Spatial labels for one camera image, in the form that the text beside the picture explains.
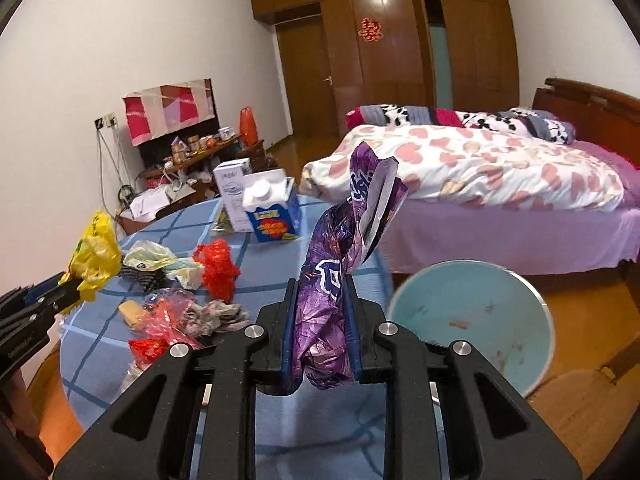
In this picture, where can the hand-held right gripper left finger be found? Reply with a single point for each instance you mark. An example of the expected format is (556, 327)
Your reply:
(287, 330)

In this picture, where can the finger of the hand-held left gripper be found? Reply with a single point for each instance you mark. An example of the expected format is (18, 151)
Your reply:
(30, 294)
(50, 310)

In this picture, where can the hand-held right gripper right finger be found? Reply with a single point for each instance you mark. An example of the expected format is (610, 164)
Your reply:
(356, 330)

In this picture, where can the purple snack packet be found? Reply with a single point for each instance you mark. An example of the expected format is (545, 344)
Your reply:
(325, 280)

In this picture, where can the yellow plastic bag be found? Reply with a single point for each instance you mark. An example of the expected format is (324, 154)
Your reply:
(95, 255)

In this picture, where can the red plastic bag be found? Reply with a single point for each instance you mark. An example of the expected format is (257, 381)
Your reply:
(217, 270)

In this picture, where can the red wrapper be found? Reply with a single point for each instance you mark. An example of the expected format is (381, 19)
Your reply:
(147, 350)

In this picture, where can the light blue bin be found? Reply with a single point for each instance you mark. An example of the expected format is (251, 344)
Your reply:
(465, 310)

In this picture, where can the blue checked tablecloth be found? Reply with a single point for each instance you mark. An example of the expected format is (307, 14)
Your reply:
(265, 270)

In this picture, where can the dark striped packet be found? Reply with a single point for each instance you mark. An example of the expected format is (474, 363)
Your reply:
(142, 278)

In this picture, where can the blue drink carton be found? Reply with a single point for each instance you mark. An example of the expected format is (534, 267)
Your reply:
(272, 220)

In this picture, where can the pale plastic bag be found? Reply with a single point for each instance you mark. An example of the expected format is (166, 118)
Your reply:
(150, 257)

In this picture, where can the pink clear plastic bag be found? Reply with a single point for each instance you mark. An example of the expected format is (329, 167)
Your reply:
(165, 320)

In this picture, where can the green printed packet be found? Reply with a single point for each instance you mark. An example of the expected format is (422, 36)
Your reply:
(220, 222)

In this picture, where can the white papers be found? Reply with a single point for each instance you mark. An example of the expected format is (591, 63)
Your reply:
(150, 202)

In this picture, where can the white cardboard box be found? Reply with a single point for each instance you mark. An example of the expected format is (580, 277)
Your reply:
(232, 185)

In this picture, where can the bed with heart quilt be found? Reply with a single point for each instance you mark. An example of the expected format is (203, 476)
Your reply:
(500, 235)

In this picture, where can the wooden television stand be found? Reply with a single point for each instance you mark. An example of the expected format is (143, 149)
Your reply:
(200, 180)

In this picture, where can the heart print quilt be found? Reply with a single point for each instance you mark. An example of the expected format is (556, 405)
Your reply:
(450, 170)

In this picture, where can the black television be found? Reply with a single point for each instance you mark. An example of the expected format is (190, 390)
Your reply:
(155, 152)

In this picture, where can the white mug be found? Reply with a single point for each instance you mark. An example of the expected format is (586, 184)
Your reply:
(226, 133)

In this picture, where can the orange plastic bag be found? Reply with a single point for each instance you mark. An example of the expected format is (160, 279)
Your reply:
(248, 127)

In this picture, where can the glass jar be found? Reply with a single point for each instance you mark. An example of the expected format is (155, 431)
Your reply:
(193, 144)

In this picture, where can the cow print blanket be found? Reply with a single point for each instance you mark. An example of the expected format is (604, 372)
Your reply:
(400, 115)

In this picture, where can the pink patchwork cover cloth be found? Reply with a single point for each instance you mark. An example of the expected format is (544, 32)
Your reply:
(170, 110)

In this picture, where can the wicker chair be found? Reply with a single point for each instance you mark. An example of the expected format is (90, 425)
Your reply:
(580, 410)

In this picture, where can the wooden door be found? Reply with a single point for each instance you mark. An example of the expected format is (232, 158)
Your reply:
(305, 80)

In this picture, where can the wooden wardrobe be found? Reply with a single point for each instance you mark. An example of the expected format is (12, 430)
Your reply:
(390, 75)

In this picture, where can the red paper decoration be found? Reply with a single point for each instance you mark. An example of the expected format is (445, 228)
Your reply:
(370, 30)

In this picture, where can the wooden headboard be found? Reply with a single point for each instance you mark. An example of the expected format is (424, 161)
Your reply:
(590, 105)

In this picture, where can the wall socket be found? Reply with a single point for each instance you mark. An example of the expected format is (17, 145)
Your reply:
(106, 120)

